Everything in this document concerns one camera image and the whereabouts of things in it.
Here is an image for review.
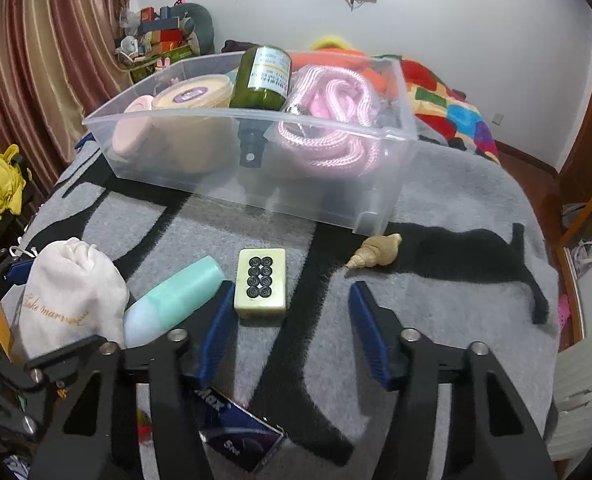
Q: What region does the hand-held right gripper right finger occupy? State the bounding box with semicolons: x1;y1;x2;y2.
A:
348;281;559;480

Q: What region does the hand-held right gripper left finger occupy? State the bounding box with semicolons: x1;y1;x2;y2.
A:
26;282;238;480

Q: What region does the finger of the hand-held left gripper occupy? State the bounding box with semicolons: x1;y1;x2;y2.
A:
0;335;108;443
0;247;34;291

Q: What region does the white drawstring pouch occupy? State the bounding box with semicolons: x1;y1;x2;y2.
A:
8;239;131;361

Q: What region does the cream mahjong tile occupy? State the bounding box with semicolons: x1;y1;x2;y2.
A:
233;248;288;322

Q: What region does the beige spiral seashell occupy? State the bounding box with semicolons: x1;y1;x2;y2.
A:
345;233;403;271

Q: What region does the blue printed small box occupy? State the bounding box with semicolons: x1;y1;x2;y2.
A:
196;385;287;472

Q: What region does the clear plastic storage bin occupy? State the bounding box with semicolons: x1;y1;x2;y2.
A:
82;52;422;236

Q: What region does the pink round container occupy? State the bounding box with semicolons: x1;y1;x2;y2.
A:
112;95;169;163

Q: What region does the yellow round lidded container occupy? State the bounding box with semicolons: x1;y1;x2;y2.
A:
151;74;237;171

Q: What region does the pink rope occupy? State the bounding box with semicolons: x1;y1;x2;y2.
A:
266;64;392;180

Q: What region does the dark green bottle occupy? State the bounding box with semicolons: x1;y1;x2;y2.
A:
228;46;293;168

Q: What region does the yellow cloth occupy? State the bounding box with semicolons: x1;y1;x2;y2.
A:
0;144;32;241

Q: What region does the grey and black mat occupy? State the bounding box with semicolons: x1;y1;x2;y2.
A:
13;130;562;480

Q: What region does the white ribbed suitcase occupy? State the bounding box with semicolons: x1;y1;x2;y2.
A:
546;330;592;461

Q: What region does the brown striped curtain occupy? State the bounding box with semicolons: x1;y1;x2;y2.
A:
0;0;137;241

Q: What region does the white bag on floor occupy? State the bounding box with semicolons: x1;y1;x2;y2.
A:
571;237;592;276

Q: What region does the small white fan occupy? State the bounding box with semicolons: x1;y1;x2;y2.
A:
116;35;139;61

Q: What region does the green patterned storage box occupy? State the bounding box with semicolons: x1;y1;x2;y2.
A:
126;45;197;83

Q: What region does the stack of colourful boxes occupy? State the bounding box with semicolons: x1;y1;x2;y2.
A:
136;6;187;53

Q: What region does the brown wooden door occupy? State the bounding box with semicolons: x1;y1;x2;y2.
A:
556;20;592;206

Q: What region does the orange cloth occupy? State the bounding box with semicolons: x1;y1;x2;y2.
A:
296;50;392;91

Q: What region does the dark purple cloth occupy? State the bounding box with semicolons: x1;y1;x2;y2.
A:
221;39;262;56

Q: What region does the grey plush pillow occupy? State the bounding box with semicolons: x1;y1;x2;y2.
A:
173;2;216;56

